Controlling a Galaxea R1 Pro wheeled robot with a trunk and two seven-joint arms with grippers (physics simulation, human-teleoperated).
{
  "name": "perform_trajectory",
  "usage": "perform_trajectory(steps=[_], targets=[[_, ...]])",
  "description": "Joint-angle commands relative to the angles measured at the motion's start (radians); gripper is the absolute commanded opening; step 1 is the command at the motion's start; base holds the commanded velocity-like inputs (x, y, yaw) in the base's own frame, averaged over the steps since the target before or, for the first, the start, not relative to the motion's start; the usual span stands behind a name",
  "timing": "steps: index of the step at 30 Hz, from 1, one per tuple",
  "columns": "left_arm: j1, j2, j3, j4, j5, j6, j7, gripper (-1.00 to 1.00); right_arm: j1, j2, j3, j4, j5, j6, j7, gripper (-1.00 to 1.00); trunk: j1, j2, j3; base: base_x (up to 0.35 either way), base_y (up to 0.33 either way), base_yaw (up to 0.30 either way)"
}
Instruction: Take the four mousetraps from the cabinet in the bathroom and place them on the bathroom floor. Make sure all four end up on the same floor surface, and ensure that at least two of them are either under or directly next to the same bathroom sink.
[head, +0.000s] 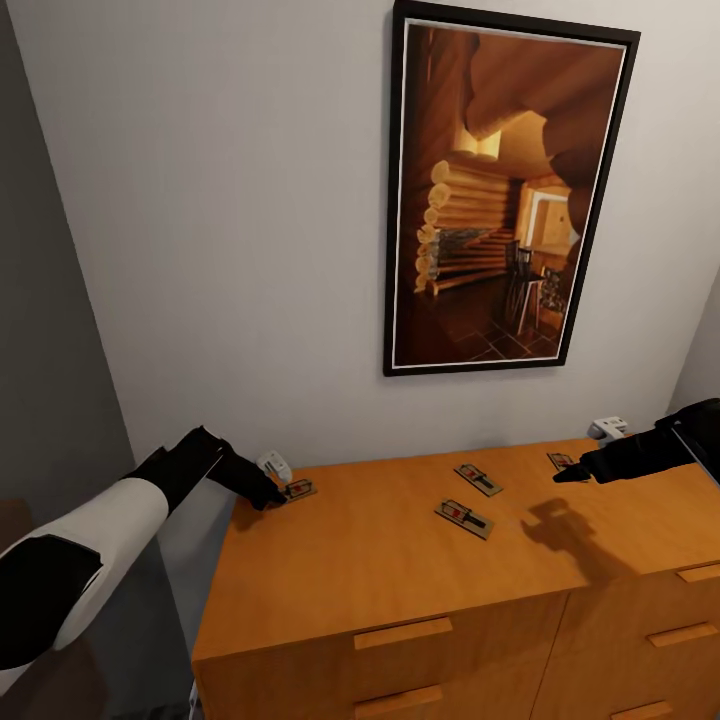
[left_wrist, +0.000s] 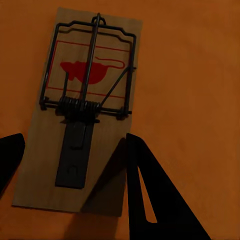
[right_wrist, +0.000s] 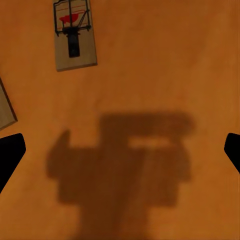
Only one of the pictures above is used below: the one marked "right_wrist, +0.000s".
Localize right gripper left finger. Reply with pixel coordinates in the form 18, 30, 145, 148
0, 133, 26, 193

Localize mousetrap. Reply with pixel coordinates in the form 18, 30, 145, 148
0, 77, 18, 131
52, 0, 98, 72

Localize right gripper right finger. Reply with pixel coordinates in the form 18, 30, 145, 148
224, 133, 240, 173

